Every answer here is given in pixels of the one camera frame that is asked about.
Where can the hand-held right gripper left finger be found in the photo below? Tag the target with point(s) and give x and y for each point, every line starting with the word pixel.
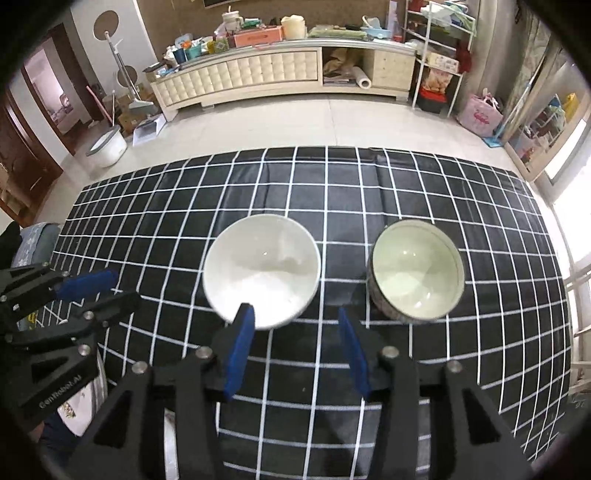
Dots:
pixel 240 350

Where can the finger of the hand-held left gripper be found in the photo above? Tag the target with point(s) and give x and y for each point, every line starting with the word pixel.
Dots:
pixel 108 307
pixel 87 282

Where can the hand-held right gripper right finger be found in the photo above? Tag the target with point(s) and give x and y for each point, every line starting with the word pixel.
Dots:
pixel 353 355

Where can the small white plate leaf print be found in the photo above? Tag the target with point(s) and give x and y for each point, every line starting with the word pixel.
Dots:
pixel 76 408

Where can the plain white bowl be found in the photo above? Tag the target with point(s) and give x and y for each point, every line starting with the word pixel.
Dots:
pixel 261 272

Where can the grey lace-trimmed sofa cover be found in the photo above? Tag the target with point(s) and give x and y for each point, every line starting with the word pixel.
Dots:
pixel 39 242

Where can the black garment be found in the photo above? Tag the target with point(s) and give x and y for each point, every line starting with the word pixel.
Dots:
pixel 7 247

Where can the green patterned bowl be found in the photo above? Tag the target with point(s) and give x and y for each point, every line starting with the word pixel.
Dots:
pixel 415 272

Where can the white plastic bucket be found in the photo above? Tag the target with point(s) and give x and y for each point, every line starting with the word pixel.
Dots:
pixel 107 148

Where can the dark wooden door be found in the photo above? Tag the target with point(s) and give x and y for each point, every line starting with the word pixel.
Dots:
pixel 21 161

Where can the black checked tablecloth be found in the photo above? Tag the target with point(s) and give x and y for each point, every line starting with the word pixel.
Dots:
pixel 323 194

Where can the white dustpan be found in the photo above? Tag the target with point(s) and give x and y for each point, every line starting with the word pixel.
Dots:
pixel 148 127

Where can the cardboard box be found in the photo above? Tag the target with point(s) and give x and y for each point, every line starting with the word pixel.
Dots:
pixel 128 117

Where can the broom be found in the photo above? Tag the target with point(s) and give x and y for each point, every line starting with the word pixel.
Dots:
pixel 99 106

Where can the dark wooden doorway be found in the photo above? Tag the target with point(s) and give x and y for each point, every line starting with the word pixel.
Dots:
pixel 51 99

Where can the white stick mop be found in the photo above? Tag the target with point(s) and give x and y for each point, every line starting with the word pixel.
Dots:
pixel 117 62

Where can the cream tufted television cabinet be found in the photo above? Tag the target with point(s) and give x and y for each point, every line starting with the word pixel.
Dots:
pixel 258 76

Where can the pink bag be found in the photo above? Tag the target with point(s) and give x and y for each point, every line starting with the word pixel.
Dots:
pixel 480 115

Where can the white paper roll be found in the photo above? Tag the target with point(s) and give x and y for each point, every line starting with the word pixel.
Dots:
pixel 361 78

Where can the pink storage box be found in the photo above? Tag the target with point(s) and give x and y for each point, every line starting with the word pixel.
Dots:
pixel 256 37

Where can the white tumbler cup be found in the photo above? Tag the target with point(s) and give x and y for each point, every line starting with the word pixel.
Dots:
pixel 232 21

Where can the glass sliding door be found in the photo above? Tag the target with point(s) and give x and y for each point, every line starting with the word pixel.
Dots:
pixel 561 138

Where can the white shelf rack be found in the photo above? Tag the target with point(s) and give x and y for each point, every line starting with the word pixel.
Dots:
pixel 438 55

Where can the cream canister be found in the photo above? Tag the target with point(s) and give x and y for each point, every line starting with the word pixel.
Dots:
pixel 293 26

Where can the beige curtain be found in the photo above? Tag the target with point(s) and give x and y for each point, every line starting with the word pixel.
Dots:
pixel 526 74

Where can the brown round wall disc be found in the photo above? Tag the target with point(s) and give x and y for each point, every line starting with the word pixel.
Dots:
pixel 106 22
pixel 127 77

